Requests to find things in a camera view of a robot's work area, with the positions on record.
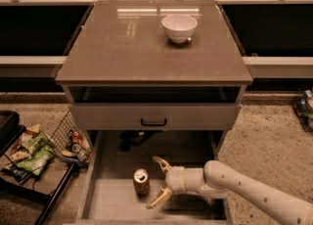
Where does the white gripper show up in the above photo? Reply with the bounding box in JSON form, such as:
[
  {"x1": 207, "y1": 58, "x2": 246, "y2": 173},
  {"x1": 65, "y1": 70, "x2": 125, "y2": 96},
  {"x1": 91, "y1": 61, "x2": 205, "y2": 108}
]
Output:
[{"x1": 146, "y1": 156, "x2": 206, "y2": 209}]

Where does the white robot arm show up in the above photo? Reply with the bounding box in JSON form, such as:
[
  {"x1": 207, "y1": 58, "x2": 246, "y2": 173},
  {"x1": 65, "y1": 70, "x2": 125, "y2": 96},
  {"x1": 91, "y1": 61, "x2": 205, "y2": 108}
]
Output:
[{"x1": 147, "y1": 156, "x2": 313, "y2": 225}]

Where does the dark blue snack bag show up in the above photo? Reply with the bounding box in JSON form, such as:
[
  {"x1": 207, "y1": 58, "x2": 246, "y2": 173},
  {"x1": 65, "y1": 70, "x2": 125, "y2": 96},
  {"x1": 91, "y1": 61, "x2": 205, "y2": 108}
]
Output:
[{"x1": 1, "y1": 164, "x2": 31, "y2": 184}]

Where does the red soda can in basket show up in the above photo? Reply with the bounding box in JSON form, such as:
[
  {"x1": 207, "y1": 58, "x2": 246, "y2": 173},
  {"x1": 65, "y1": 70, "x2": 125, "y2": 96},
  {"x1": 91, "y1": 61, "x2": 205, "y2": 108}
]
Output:
[{"x1": 71, "y1": 132, "x2": 82, "y2": 144}]

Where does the white ceramic bowl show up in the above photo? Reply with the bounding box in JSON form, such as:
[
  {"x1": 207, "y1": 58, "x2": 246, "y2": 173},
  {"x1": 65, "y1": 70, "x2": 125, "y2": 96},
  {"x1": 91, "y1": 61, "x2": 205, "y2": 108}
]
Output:
[{"x1": 161, "y1": 15, "x2": 198, "y2": 43}]

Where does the closed drawer with black handle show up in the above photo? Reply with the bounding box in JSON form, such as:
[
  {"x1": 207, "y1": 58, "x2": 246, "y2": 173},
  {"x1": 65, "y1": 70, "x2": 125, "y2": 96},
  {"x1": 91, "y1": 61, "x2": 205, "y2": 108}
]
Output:
[{"x1": 68, "y1": 103, "x2": 241, "y2": 130}]

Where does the orange soda can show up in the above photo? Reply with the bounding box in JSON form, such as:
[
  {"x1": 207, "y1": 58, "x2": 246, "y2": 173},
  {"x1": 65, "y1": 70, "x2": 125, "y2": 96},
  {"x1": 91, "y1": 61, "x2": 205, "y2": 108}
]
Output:
[{"x1": 133, "y1": 168, "x2": 150, "y2": 196}]

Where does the black wire basket right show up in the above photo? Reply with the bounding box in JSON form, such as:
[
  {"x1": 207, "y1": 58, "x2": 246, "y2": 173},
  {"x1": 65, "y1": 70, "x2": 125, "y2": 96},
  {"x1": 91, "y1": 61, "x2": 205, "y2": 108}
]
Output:
[{"x1": 292, "y1": 89, "x2": 313, "y2": 133}]

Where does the black cart frame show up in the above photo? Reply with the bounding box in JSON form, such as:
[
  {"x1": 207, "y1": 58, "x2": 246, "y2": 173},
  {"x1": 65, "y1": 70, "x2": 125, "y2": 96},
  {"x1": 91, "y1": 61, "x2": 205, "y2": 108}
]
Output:
[{"x1": 0, "y1": 110, "x2": 80, "y2": 225}]

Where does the green snack bag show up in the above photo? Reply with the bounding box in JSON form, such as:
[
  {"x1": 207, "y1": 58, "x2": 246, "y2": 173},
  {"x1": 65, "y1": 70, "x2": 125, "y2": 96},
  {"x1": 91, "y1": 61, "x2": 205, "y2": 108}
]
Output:
[{"x1": 17, "y1": 132, "x2": 54, "y2": 176}]

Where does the open lower grey drawer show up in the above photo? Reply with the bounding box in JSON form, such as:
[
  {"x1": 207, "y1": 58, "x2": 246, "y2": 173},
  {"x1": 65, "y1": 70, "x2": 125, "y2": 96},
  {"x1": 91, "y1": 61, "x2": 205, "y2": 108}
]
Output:
[{"x1": 76, "y1": 131, "x2": 232, "y2": 225}]

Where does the grey drawer cabinet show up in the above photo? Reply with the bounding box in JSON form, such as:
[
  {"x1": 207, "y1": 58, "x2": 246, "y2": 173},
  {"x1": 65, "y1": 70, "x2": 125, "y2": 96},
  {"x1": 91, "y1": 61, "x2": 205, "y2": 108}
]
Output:
[{"x1": 54, "y1": 0, "x2": 253, "y2": 225}]

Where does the black wire basket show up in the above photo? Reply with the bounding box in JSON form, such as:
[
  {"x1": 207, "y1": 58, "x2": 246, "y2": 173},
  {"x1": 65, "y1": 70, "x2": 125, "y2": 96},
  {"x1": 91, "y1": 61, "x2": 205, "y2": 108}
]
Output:
[
  {"x1": 51, "y1": 112, "x2": 92, "y2": 167},
  {"x1": 292, "y1": 89, "x2": 313, "y2": 133}
]

